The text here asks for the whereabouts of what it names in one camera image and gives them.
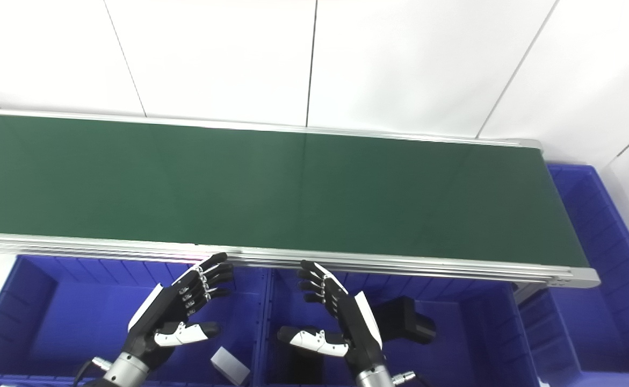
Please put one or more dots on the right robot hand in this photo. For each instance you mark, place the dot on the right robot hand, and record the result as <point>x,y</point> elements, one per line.
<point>354,328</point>

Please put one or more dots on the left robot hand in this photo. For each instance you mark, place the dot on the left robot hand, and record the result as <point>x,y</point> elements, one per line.
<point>169,309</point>

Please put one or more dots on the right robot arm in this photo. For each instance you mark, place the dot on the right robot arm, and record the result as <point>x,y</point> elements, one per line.
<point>373,378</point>

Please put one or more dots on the black block part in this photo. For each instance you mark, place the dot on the black block part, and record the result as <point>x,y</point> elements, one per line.
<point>405,320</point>

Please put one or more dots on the blue plastic bin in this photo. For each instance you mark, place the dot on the blue plastic bin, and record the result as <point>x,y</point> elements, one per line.
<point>454,360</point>
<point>78,322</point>
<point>604,322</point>

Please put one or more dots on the green conveyor belt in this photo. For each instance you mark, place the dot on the green conveyor belt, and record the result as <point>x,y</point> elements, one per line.
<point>293,188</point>

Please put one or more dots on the aluminium conveyor leg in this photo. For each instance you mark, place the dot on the aluminium conveyor leg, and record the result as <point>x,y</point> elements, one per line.
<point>529,293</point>

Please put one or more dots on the white rectangular block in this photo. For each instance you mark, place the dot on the white rectangular block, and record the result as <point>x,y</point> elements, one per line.
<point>228,368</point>

